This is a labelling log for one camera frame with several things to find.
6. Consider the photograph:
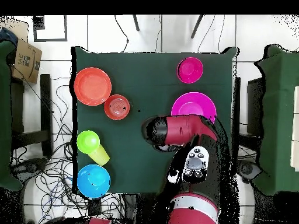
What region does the small orange bowl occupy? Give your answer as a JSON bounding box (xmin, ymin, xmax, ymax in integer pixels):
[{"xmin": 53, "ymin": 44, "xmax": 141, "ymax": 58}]
[{"xmin": 103, "ymin": 94, "xmax": 131, "ymax": 121}]

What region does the large magenta bowl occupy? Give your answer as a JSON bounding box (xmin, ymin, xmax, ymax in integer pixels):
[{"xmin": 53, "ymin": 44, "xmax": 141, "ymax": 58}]
[{"xmin": 171, "ymin": 92, "xmax": 217, "ymax": 123}]

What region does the blue object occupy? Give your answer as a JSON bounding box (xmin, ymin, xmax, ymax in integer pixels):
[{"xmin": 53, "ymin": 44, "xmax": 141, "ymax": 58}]
[{"xmin": 0, "ymin": 26, "xmax": 19, "ymax": 46}]

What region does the black cable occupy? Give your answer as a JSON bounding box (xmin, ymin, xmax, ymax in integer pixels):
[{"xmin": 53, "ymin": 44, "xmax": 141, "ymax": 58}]
[{"xmin": 114, "ymin": 15, "xmax": 130, "ymax": 53}]

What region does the yellow cup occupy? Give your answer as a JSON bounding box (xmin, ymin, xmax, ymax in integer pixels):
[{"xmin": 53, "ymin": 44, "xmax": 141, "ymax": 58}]
[{"xmin": 87, "ymin": 143, "xmax": 111, "ymax": 167}]

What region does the dark green tablecloth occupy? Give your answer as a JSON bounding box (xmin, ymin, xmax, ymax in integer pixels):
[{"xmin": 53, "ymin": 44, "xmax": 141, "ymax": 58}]
[{"xmin": 71, "ymin": 45, "xmax": 240, "ymax": 195}]

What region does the green cloth side table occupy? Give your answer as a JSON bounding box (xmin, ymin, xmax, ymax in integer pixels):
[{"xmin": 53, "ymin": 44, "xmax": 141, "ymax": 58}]
[
  {"xmin": 0, "ymin": 40, "xmax": 24, "ymax": 192},
  {"xmin": 253, "ymin": 44, "xmax": 299, "ymax": 196}
]

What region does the black power strip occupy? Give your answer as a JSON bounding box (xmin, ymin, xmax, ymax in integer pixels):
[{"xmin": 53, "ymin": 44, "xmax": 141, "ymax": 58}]
[{"xmin": 87, "ymin": 198, "xmax": 102, "ymax": 216}]

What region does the black chair frame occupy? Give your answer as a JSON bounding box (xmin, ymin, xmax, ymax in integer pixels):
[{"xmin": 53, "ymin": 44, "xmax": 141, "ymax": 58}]
[{"xmin": 10, "ymin": 73, "xmax": 53, "ymax": 158}]

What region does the cardboard box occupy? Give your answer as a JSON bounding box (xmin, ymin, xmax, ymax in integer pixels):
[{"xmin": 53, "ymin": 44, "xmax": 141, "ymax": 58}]
[{"xmin": 10, "ymin": 38, "xmax": 43, "ymax": 84}]

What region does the black tripod leg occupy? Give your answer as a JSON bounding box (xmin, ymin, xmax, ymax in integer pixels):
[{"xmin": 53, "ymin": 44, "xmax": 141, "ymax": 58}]
[
  {"xmin": 190, "ymin": 15, "xmax": 204, "ymax": 39},
  {"xmin": 132, "ymin": 15, "xmax": 140, "ymax": 32}
]

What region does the tangle of black cables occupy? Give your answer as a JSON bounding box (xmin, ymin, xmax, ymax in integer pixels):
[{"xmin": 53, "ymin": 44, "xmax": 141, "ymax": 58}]
[{"xmin": 10, "ymin": 76, "xmax": 122, "ymax": 224}]

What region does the blue bowl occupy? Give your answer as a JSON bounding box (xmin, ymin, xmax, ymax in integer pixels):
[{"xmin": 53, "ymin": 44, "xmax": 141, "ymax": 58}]
[{"xmin": 77, "ymin": 164, "xmax": 111, "ymax": 200}]

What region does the black square floor frame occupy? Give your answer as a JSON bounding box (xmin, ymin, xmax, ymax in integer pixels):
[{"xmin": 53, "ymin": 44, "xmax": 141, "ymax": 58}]
[{"xmin": 33, "ymin": 15, "xmax": 68, "ymax": 43}]

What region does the large orange bowl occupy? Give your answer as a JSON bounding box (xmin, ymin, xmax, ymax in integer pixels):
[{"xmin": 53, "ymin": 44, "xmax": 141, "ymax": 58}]
[{"xmin": 73, "ymin": 66, "xmax": 113, "ymax": 107}]

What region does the small green bowl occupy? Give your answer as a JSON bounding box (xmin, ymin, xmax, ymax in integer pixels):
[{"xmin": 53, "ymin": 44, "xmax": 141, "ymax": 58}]
[{"xmin": 76, "ymin": 129, "xmax": 101, "ymax": 155}]

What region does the black robot column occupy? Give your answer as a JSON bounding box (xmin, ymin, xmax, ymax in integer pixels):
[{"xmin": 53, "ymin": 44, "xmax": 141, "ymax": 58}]
[{"xmin": 123, "ymin": 192, "xmax": 164, "ymax": 224}]

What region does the white box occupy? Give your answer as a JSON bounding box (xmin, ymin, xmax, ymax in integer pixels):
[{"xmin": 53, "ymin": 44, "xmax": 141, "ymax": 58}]
[{"xmin": 290, "ymin": 85, "xmax": 299, "ymax": 172}]

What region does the dark grey pedestal leg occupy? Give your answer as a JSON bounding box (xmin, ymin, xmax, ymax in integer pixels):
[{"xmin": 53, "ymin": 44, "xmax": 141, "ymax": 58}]
[
  {"xmin": 10, "ymin": 157, "xmax": 48, "ymax": 178},
  {"xmin": 238, "ymin": 159, "xmax": 262, "ymax": 185}
]

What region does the small crimson pink bowl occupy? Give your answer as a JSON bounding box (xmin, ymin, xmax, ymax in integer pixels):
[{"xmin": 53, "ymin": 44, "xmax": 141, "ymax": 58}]
[{"xmin": 176, "ymin": 57, "xmax": 204, "ymax": 84}]

